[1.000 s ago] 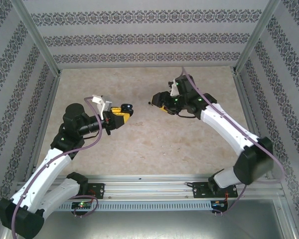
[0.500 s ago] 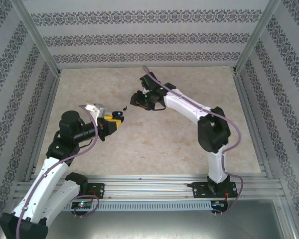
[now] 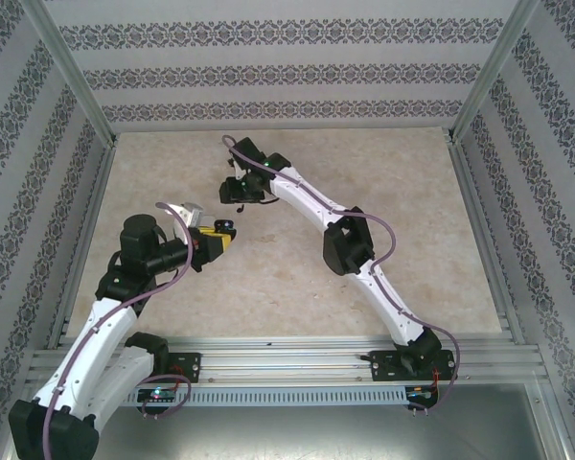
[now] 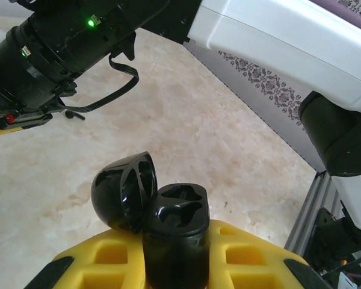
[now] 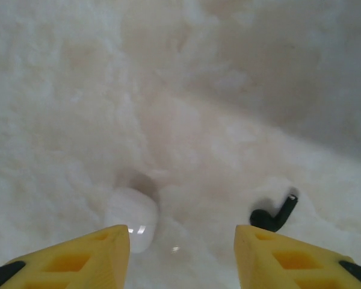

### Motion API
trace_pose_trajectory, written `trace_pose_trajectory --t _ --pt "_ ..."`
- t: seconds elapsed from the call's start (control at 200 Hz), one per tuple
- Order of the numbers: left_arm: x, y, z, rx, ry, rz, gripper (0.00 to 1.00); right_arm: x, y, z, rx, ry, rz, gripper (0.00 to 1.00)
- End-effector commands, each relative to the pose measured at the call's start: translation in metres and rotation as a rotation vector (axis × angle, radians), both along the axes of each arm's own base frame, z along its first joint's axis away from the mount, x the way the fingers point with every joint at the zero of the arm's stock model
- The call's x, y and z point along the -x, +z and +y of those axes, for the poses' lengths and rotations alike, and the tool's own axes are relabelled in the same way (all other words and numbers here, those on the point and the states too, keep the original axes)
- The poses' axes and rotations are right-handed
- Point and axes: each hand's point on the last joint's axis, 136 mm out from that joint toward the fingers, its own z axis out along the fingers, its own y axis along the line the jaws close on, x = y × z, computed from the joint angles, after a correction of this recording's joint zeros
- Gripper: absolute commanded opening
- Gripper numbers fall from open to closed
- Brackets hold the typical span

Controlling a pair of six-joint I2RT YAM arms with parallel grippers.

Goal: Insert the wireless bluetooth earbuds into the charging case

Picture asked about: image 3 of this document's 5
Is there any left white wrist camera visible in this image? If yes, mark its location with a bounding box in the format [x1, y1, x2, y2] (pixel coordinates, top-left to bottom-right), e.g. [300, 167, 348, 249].
[165, 200, 207, 230]

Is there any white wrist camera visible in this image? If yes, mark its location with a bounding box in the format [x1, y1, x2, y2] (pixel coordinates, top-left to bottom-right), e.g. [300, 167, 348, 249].
[165, 200, 207, 230]
[227, 155, 248, 182]

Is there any grey metal sheet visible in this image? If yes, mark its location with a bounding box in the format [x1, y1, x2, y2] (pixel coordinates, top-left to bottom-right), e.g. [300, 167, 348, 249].
[28, 405, 564, 460]

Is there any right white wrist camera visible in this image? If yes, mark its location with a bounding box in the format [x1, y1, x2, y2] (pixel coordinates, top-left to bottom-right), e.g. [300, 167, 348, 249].
[227, 155, 248, 182]

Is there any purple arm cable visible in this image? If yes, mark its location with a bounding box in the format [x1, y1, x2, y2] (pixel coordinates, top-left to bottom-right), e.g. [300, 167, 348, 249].
[40, 201, 194, 456]
[221, 134, 461, 413]

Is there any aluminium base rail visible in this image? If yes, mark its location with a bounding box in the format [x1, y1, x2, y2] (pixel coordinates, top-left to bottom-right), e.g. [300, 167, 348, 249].
[26, 334, 542, 384]

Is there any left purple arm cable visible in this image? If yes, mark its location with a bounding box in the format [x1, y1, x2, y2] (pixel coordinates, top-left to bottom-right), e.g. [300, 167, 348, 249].
[40, 201, 194, 456]

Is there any slotted grey cable duct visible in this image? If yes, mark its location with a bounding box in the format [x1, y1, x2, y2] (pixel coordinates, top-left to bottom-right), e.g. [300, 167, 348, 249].
[45, 386, 408, 407]

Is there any aluminium frame post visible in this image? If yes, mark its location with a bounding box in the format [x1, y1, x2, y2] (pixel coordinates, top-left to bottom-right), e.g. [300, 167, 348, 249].
[451, 0, 541, 145]
[26, 0, 121, 148]

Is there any aluminium side rail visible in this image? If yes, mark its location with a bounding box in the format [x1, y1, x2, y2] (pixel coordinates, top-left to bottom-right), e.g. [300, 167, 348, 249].
[45, 141, 121, 349]
[451, 141, 528, 346]

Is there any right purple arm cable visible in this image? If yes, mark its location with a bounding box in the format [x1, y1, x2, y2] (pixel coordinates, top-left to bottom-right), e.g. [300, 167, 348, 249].
[221, 134, 461, 413]

